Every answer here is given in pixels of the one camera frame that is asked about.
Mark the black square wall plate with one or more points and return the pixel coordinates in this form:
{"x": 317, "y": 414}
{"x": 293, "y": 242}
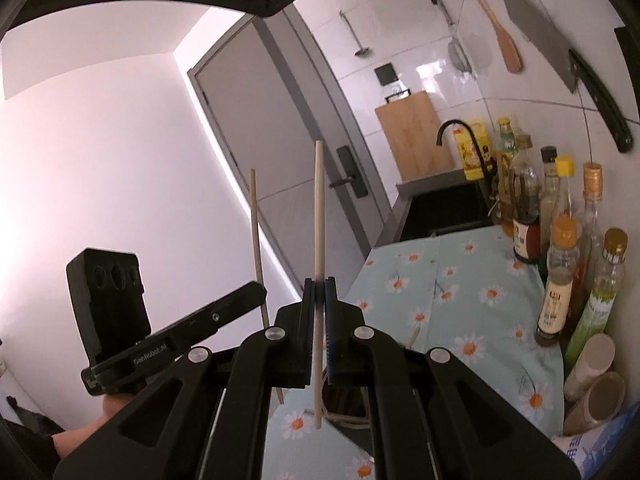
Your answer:
{"x": 386, "y": 74}

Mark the white lid spice jar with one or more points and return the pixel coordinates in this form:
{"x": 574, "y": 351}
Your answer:
{"x": 592, "y": 360}

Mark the tall clear brown cap bottle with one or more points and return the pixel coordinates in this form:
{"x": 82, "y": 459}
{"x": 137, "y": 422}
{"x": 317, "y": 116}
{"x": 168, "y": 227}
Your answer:
{"x": 523, "y": 141}

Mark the clear yellow cap bottle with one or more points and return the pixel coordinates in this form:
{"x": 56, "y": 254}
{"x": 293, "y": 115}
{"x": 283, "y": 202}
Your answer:
{"x": 564, "y": 166}

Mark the green label yellow cap bottle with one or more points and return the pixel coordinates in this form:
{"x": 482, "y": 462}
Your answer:
{"x": 505, "y": 132}

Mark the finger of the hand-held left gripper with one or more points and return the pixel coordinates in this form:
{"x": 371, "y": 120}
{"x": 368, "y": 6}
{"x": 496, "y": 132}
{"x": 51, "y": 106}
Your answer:
{"x": 220, "y": 312}

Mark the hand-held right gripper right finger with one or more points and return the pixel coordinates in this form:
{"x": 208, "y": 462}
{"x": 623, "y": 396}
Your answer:
{"x": 330, "y": 330}

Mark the amber oil bottle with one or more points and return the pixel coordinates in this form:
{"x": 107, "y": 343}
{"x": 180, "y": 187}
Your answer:
{"x": 504, "y": 220}

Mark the green label gold cap bottle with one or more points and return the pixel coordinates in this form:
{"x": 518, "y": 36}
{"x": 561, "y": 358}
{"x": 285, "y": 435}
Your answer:
{"x": 595, "y": 320}

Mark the orange cap labelled bottle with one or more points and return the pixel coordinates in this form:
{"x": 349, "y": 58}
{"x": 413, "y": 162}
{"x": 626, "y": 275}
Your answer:
{"x": 555, "y": 305}

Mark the wooden chopstick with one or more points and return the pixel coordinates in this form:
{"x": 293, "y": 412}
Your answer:
{"x": 256, "y": 240}
{"x": 319, "y": 210}

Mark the black steel pot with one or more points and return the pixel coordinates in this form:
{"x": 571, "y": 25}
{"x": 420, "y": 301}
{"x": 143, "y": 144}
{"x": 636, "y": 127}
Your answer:
{"x": 345, "y": 404}

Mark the black faucet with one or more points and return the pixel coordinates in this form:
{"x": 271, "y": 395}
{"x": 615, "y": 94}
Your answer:
{"x": 452, "y": 124}

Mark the daisy print tablecloth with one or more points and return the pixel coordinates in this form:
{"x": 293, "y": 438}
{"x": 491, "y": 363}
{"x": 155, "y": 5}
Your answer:
{"x": 450, "y": 310}

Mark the wooden cutting board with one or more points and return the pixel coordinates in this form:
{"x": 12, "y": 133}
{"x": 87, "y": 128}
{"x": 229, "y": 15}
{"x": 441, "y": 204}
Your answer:
{"x": 415, "y": 135}

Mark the person's left forearm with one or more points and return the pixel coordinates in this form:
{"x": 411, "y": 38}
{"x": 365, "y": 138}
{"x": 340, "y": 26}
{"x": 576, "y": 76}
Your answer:
{"x": 75, "y": 437}

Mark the clear gold cap bottle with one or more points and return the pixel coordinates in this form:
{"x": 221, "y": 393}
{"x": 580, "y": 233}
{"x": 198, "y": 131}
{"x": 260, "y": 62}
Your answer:
{"x": 593, "y": 176}

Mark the black cap bottle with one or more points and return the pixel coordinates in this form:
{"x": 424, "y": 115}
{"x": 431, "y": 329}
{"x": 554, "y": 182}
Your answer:
{"x": 548, "y": 155}

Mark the wooden spatula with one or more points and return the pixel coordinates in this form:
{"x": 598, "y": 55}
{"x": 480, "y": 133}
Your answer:
{"x": 507, "y": 50}

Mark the grey door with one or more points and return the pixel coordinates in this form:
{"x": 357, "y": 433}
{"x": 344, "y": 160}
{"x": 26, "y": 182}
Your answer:
{"x": 280, "y": 125}

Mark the person's left hand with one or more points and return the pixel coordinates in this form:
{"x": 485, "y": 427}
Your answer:
{"x": 114, "y": 404}

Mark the tan lid spice jar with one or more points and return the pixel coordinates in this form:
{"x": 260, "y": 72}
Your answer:
{"x": 600, "y": 402}

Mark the red label soy sauce bottle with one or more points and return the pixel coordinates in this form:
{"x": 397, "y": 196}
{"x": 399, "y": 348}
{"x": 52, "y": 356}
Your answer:
{"x": 526, "y": 245}

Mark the metal mesh strainer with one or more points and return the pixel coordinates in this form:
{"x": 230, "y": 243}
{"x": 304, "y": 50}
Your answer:
{"x": 459, "y": 57}

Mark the black kitchen sink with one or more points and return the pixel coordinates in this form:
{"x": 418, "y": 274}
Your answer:
{"x": 440, "y": 210}

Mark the yellow oil bottle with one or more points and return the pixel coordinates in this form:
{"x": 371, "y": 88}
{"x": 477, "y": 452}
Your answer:
{"x": 470, "y": 157}

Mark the blue white packet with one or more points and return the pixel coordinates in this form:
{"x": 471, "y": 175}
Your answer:
{"x": 592, "y": 447}

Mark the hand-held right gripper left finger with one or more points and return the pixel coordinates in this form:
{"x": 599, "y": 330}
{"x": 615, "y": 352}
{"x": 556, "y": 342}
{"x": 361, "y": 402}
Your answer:
{"x": 310, "y": 330}

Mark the metal ladle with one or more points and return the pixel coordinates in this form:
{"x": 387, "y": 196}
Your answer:
{"x": 360, "y": 50}

